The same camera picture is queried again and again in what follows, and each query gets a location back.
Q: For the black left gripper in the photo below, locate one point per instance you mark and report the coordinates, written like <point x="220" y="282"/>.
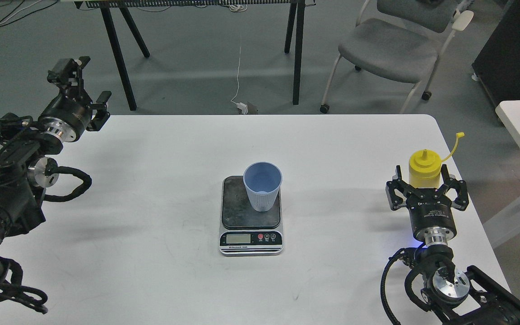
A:
<point x="65" y="117"/>

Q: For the blue plastic cup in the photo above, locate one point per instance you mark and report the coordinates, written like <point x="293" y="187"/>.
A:
<point x="262" y="181"/>

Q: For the grey office chair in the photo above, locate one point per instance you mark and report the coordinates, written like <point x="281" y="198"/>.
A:
<point x="397" y="53"/>

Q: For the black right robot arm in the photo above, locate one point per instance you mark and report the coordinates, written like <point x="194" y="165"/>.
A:
<point x="434" y="283"/>

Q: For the black cabinet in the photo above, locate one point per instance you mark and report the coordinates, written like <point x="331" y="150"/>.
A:
<point x="498" y="64"/>

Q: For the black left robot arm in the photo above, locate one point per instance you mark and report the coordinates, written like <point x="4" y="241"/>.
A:
<point x="30" y="176"/>

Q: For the yellow squeeze bottle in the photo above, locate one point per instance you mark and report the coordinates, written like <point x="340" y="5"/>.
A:
<point x="425" y="166"/>

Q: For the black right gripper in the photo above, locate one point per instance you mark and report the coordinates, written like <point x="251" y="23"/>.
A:
<point x="429" y="208"/>

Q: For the digital kitchen scale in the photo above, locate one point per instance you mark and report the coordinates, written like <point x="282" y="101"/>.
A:
<point x="245" y="231"/>

